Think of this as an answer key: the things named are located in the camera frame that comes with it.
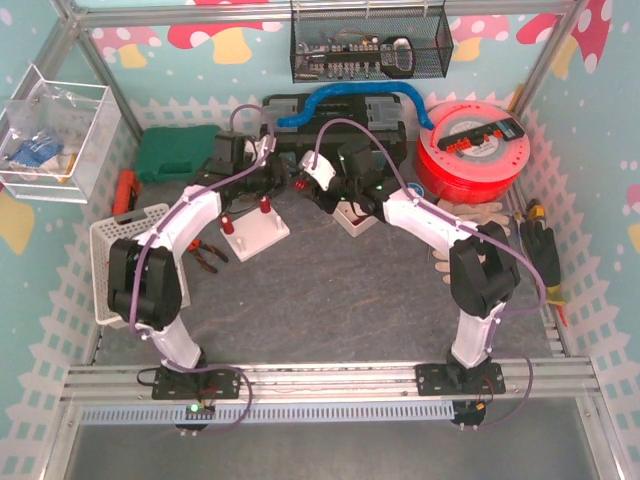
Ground white peg fixture board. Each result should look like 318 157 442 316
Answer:
220 207 290 262

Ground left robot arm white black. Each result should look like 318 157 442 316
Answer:
107 131 286 373

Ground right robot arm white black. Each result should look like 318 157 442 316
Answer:
299 143 520 370

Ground white rectangular parts tray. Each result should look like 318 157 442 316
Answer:
332 202 378 237

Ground black plastic toolbox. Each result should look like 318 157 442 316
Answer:
257 92 407 176

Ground green plastic tool case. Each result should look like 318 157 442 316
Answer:
134 125 220 184

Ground lower beige work glove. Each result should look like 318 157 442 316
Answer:
432 250 451 285

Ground beige work glove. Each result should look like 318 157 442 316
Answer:
437 199 510 236
432 250 451 285

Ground upper beige work glove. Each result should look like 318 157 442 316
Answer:
437 199 510 236

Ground red filament spool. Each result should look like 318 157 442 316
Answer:
413 100 531 204

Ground white perforated plastic basket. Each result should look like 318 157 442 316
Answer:
89 203 169 329

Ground black red terminal strip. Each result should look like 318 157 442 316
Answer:
437 118 525 154

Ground black yellow rubber glove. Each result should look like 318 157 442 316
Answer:
519 220 566 306

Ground blue white work glove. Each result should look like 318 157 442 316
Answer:
9 131 64 168

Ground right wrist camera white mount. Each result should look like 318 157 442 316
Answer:
299 151 336 191

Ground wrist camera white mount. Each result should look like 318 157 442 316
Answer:
299 151 336 191
255 134 277 167

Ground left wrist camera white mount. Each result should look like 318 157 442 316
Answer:
255 134 277 167

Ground blue corrugated hose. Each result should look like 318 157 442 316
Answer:
277 81 436 132

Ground small solder wire spool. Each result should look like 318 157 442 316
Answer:
407 182 425 197

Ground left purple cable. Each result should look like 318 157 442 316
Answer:
127 104 276 436

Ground purple cable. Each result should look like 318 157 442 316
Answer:
314 118 547 431
127 104 276 436

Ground red handled pliers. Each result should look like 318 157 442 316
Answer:
187 239 229 274

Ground orange handled tool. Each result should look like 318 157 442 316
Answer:
112 169 141 216

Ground black wire mesh basket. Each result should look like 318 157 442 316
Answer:
289 1 454 83

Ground clear acrylic wall box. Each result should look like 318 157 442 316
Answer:
1 66 121 204

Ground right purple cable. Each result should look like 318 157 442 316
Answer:
314 118 547 431

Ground white slotted cable duct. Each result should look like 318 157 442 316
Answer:
81 400 455 426

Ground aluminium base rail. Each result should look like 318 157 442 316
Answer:
61 357 601 405

